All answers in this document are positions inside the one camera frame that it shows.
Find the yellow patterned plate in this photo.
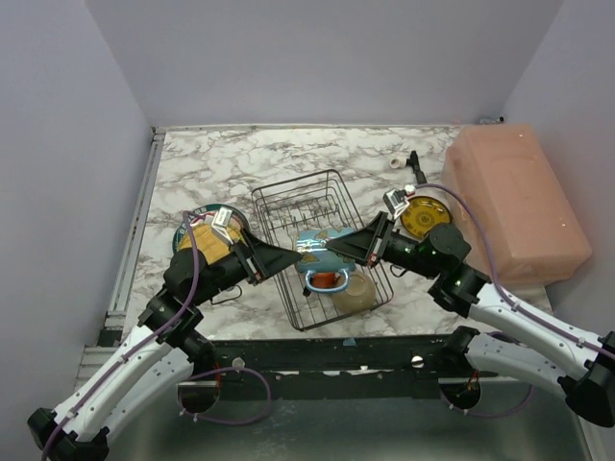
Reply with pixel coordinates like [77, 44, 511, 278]
[400, 196, 453, 240]

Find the beige ceramic bowl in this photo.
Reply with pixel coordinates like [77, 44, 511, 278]
[331, 271, 376, 314]

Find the orange mug black handle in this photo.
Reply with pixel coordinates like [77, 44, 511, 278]
[310, 272, 339, 289]

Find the yellow woven bamboo plate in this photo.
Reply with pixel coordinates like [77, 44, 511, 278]
[175, 220, 244, 264]

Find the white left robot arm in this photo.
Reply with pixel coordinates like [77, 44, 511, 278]
[28, 227, 301, 460]

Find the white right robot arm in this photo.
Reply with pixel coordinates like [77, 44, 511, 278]
[326, 212, 614, 427]

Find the teal rimmed large plate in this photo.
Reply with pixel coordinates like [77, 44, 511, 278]
[190, 204, 249, 229]

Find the black and white pipe fitting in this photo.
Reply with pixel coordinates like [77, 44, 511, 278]
[389, 150, 428, 184]

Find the pink plastic storage box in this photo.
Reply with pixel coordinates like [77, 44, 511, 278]
[441, 124, 592, 287]

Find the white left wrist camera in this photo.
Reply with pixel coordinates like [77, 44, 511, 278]
[210, 206, 233, 245]

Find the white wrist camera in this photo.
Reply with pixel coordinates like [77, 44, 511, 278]
[210, 206, 233, 245]
[382, 184, 416, 221]

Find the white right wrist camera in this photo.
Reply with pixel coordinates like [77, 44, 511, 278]
[382, 184, 416, 221]

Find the dark wire dish rack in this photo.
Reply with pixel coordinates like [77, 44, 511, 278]
[251, 169, 394, 331]

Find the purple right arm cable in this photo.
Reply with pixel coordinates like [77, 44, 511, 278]
[412, 182, 606, 352]

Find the black front table rail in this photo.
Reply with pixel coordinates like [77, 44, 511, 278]
[98, 330, 501, 400]

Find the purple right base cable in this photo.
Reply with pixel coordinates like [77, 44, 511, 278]
[439, 330, 535, 418]

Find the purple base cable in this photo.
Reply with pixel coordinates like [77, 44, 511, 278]
[178, 359, 274, 425]
[439, 330, 535, 418]

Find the aluminium side rail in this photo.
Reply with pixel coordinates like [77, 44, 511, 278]
[104, 127, 165, 328]

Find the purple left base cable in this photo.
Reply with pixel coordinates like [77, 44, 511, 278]
[178, 359, 274, 425]

